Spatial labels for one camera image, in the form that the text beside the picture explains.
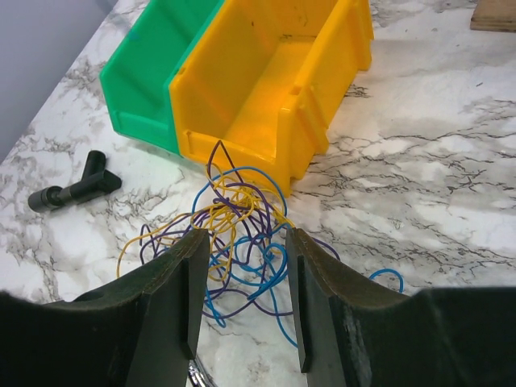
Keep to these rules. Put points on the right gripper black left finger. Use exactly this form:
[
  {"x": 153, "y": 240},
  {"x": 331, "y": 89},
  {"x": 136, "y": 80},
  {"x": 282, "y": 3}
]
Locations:
[{"x": 139, "y": 330}]

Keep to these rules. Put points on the yellow plastic bin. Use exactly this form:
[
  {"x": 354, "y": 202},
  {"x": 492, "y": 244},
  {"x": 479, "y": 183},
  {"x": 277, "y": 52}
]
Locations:
[{"x": 263, "y": 83}]

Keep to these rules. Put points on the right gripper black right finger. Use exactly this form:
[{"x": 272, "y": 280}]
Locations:
[{"x": 354, "y": 332}]

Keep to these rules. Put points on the brown wooden board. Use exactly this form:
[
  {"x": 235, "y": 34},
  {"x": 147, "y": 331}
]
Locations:
[{"x": 494, "y": 15}]

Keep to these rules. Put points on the silver open-end wrench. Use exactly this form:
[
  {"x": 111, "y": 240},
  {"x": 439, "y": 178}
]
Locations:
[{"x": 197, "y": 374}]

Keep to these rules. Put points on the green plastic bin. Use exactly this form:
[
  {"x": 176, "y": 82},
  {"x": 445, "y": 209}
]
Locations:
[{"x": 135, "y": 80}]

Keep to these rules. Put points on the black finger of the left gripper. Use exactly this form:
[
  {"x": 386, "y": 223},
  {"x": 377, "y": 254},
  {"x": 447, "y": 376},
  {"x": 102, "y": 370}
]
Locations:
[{"x": 96, "y": 181}]

